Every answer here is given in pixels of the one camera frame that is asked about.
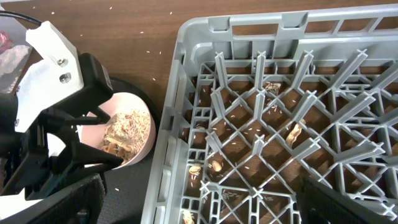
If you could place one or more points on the red snack wrapper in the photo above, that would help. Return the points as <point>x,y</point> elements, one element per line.
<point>5,42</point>

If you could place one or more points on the grey dishwasher rack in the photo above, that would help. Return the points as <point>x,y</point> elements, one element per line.
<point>237,87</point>

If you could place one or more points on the round black tray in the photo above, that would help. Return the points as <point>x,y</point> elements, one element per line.
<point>127,186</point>

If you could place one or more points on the white tissue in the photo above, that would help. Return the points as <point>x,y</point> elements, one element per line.
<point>11,60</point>

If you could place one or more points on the rice and peanut waste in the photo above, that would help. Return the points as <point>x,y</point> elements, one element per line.
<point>126,134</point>

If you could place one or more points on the peanut in rack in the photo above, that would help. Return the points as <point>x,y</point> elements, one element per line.
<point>293,135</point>

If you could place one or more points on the light grey plate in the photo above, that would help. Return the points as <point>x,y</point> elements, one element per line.
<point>13,204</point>

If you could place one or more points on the pink bowl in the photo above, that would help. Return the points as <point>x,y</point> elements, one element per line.
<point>119,102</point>

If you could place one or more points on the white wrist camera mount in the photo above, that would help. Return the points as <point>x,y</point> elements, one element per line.
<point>50,80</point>

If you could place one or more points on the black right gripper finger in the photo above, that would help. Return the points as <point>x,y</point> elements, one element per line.
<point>318,203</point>

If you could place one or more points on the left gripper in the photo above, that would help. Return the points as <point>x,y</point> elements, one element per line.
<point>26,163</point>

